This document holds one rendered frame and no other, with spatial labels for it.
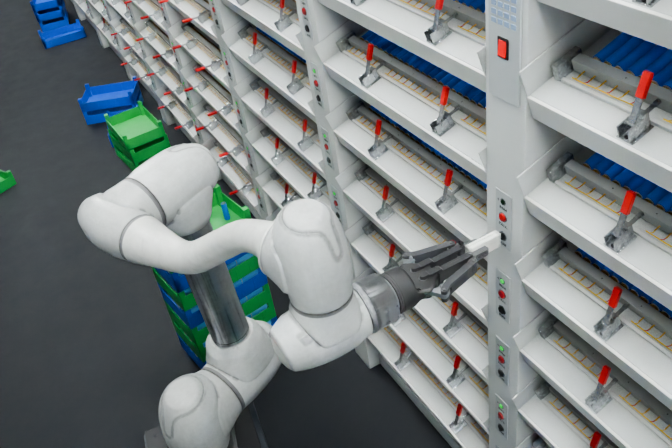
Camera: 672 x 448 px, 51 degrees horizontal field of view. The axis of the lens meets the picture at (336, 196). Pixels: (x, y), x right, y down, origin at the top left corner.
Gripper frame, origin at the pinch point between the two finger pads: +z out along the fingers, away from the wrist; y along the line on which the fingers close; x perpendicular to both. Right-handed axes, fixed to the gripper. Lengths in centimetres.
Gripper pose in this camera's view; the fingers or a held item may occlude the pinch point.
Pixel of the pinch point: (482, 246)
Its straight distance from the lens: 130.0
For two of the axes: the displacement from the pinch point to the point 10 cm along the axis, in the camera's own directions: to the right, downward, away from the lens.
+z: 8.6, -3.8, 3.4
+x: -1.3, -8.0, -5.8
